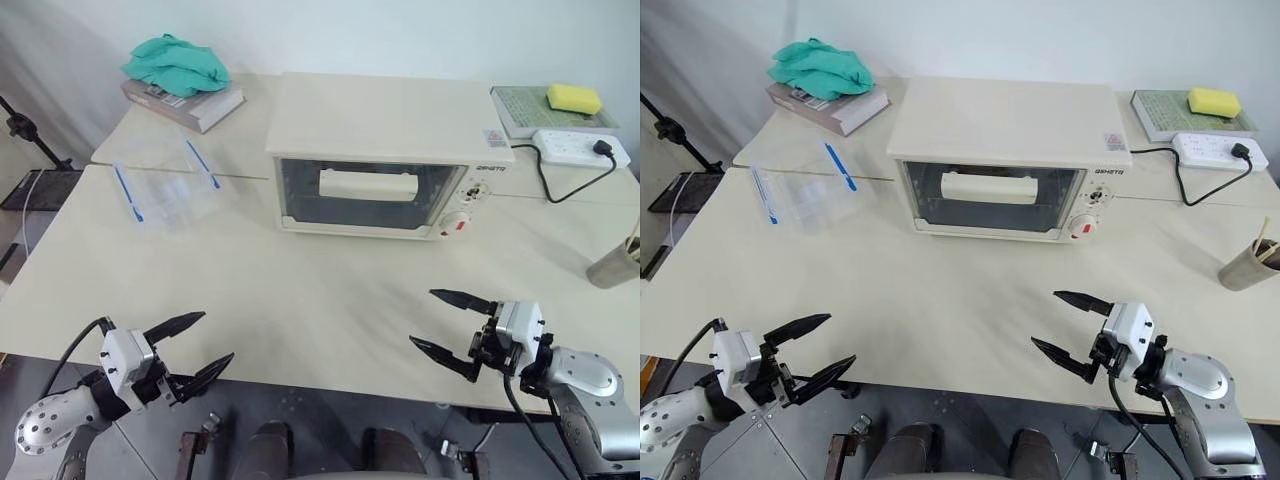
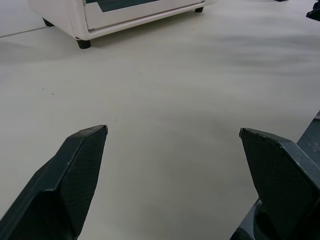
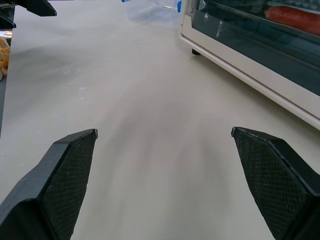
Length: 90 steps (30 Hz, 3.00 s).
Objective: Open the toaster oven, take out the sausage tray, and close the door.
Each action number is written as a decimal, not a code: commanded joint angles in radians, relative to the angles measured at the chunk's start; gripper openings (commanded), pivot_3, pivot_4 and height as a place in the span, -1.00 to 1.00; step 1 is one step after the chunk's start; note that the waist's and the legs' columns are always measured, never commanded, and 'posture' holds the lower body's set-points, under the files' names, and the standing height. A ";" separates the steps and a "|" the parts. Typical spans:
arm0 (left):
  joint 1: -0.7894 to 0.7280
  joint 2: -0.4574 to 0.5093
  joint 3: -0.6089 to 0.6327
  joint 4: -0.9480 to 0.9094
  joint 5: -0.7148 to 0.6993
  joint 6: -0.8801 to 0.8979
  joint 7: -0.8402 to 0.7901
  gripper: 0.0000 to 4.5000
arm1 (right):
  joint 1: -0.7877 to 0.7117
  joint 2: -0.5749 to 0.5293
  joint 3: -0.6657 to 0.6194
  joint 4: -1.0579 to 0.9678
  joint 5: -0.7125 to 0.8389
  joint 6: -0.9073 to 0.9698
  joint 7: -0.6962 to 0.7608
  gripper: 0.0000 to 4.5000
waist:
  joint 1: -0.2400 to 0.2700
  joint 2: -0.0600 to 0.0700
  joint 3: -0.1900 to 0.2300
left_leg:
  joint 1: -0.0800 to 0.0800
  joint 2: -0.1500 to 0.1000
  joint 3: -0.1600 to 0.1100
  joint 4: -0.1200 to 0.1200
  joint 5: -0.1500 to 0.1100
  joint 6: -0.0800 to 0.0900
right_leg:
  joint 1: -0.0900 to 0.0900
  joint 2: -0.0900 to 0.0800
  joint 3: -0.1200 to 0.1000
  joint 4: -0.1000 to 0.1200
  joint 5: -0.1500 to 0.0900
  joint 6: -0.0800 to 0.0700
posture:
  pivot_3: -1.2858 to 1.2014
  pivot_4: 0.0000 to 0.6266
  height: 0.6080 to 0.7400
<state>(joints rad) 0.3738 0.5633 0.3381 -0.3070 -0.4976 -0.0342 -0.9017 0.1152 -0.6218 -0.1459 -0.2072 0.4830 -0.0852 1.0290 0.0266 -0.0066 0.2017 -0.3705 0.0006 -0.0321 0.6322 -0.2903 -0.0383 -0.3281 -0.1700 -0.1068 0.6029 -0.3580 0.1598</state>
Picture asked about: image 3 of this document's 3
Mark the cream toaster oven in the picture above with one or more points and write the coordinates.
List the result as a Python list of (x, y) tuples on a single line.
[(250, 75)]

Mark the yellow snack bag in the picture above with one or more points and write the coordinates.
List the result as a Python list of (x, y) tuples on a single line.
[(3, 57)]

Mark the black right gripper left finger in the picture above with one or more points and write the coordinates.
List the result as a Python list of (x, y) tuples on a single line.
[(50, 190)]

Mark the red sausage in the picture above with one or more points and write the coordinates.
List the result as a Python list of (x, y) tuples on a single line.
[(292, 17)]

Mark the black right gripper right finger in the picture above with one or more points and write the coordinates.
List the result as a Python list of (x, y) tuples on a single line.
[(275, 185)]

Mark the black oven foot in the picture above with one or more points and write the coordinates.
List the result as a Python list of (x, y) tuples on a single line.
[(195, 52)]

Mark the clear plastic container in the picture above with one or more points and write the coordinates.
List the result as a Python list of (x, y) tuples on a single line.
[(152, 15)]

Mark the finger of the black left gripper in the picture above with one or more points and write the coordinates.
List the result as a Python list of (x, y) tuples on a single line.
[(6, 17), (41, 6)]

